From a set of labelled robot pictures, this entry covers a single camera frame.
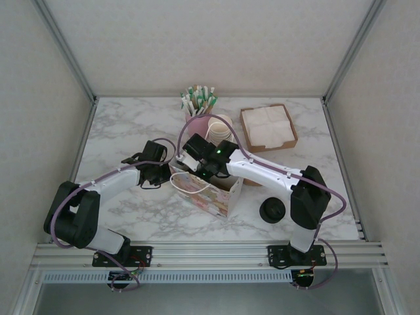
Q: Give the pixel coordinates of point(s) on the brown pulp cup carrier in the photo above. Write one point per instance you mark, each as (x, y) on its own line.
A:
(253, 183)

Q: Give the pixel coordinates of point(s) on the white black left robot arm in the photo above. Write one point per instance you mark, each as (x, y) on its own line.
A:
(115, 182)

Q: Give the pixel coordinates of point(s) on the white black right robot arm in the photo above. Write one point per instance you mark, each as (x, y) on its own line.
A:
(262, 175)

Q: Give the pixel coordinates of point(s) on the beige paper cup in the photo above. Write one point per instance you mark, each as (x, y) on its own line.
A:
(220, 138)
(220, 141)

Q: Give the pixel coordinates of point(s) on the stack of paper cups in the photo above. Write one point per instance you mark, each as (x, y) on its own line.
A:
(220, 126)

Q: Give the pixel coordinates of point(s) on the pink straw holder cup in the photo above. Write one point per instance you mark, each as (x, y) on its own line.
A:
(198, 126)

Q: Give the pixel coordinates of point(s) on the green-tipped wrapped straw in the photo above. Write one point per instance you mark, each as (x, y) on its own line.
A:
(203, 98)
(210, 96)
(212, 103)
(185, 103)
(192, 98)

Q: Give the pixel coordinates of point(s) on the brown cardboard napkin tray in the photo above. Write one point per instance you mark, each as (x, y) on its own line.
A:
(272, 147)

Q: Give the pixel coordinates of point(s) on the white paper napkin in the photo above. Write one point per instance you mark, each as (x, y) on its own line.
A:
(269, 126)

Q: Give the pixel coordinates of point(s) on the brown wooden stirrer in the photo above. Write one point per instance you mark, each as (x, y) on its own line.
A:
(197, 89)

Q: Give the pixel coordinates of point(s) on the black plastic cup lid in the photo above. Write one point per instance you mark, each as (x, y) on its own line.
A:
(272, 211)

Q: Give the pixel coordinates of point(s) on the green-lit controller circuit board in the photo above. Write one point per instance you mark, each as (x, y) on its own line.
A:
(302, 277)
(126, 277)

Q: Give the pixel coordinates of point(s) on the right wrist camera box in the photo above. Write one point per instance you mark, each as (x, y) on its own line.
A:
(188, 162)

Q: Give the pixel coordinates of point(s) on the aluminium table edge rail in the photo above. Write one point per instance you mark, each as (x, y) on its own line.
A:
(84, 131)
(337, 144)

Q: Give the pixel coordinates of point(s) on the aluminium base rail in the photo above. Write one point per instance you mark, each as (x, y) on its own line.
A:
(210, 254)

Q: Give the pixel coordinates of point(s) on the aluminium frame post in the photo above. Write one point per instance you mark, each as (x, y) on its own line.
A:
(68, 49)
(26, 295)
(352, 49)
(384, 295)

